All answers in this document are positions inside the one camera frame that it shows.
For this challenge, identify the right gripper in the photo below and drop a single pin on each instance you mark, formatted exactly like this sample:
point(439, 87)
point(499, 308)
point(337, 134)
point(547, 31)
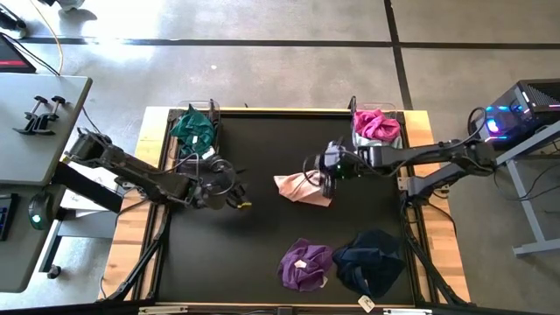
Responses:
point(341, 162)

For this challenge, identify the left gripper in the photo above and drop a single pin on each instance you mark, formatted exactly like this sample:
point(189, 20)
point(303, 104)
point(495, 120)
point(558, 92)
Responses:
point(214, 192)

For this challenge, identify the pale pink towel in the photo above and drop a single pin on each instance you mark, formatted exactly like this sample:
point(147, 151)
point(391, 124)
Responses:
point(297, 188)

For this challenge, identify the magenta towel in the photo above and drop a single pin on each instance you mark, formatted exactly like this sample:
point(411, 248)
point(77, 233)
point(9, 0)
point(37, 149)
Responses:
point(376, 124)

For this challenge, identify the purple towel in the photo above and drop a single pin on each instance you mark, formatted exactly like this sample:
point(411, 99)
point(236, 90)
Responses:
point(304, 267)

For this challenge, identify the teal green towel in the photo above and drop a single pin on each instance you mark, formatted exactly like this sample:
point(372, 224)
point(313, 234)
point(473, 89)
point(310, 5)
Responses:
point(192, 129)

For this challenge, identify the navy blue towel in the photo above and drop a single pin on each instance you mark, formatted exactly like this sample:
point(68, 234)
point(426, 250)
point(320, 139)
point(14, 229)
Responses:
point(369, 262)

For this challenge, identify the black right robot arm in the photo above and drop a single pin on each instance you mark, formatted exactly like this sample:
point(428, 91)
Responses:
point(415, 155)

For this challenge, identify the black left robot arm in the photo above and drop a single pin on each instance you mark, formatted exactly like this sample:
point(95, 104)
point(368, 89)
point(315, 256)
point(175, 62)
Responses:
point(131, 170)

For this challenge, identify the clear plastic basket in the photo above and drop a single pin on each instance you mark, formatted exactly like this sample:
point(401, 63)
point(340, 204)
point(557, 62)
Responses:
point(376, 106)
point(197, 103)

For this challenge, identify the black desk caster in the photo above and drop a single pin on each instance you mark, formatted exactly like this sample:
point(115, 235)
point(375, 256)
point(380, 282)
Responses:
point(53, 272)

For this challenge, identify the black computer mouse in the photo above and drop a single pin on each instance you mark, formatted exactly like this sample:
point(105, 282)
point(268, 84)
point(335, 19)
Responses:
point(40, 210)

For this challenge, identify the black computer tower with lights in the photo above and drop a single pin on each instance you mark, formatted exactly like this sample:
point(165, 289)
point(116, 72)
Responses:
point(520, 109)

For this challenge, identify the grey side table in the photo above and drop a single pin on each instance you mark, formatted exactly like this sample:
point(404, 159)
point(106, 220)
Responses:
point(39, 149)

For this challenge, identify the black screw clamp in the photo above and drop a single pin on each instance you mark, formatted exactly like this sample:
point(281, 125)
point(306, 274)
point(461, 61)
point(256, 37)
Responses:
point(39, 100)
point(58, 100)

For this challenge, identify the grey desk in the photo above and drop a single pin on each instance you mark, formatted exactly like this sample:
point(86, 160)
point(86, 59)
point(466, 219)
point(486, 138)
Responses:
point(17, 262)

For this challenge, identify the black keyboard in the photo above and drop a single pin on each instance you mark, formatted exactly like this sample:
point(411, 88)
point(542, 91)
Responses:
point(6, 216)

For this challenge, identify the black monitor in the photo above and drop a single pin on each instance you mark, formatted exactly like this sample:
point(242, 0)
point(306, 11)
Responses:
point(13, 61)

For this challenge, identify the black table frame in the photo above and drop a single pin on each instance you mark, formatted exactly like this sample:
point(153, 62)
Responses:
point(284, 112)

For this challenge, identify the black diagonal frame strut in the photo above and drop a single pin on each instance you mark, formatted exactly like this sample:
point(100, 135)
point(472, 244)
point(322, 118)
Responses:
point(433, 273)
point(139, 261)

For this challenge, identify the grey metal desk frame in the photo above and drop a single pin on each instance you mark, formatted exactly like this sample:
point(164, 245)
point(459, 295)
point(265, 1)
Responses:
point(538, 247)

